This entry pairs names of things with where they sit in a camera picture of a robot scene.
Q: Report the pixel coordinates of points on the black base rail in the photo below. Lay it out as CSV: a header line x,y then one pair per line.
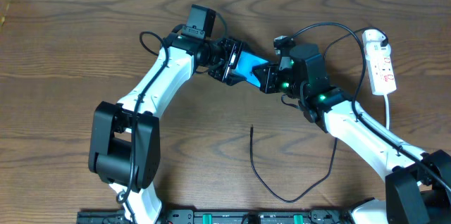
x,y
186,216

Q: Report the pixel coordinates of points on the blue Galaxy smartphone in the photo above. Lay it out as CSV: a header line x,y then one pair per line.
x,y
245,65

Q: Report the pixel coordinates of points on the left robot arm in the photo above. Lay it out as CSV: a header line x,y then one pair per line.
x,y
125,141

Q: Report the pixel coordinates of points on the white power strip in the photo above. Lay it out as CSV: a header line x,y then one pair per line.
x,y
380,68

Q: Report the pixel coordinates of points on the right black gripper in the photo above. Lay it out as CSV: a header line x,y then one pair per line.
x,y
269,79

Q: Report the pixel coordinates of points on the white charger plug adapter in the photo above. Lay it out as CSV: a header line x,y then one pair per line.
x,y
374,49

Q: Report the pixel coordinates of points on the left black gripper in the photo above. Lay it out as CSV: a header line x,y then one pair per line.
x,y
223,61

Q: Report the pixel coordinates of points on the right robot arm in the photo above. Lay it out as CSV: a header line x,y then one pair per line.
x,y
417,184

